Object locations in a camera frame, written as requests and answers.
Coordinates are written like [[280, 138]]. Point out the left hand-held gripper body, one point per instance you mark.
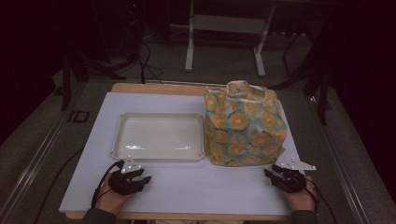
[[123, 183]]

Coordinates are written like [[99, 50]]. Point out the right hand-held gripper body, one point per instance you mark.
[[292, 182]]

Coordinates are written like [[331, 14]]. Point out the white plastic tray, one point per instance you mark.
[[158, 137]]

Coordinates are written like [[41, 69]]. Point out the floral shopping bag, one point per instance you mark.
[[243, 127]]

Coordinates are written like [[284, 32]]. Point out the person's right hand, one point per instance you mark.
[[302, 200]]

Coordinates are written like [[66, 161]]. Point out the person's left hand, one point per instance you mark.
[[109, 199]]

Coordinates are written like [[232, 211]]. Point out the black metal stand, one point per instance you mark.
[[66, 77], [323, 93]]

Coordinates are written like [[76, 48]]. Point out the metal floor rail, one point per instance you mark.
[[336, 155], [34, 161]]

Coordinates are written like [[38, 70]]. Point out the white desk frame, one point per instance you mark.
[[230, 24]]

